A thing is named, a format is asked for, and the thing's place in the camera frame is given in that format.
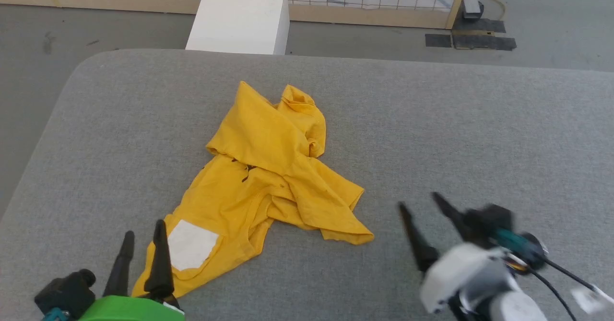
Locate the small black floor mat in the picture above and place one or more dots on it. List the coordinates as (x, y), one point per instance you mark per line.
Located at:
(438, 41)

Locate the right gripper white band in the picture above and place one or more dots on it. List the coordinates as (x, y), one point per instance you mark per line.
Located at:
(460, 273)

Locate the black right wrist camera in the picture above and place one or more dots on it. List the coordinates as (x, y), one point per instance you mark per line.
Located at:
(489, 220)

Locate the long black floor mat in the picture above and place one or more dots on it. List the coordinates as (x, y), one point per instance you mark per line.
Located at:
(484, 42)

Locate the white rectangular box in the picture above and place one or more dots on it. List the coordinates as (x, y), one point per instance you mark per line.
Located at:
(240, 18)

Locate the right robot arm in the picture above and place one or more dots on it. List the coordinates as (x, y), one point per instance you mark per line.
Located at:
(518, 309)

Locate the grey fabric sofa seat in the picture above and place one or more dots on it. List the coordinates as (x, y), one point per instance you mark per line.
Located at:
(431, 129)

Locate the yellow t-shirt garment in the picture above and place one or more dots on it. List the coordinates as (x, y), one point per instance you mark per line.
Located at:
(259, 143)

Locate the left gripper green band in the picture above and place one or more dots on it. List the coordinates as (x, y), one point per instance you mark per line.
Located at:
(129, 309)

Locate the dark floor base plate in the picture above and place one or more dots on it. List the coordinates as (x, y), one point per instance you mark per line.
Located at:
(479, 25)

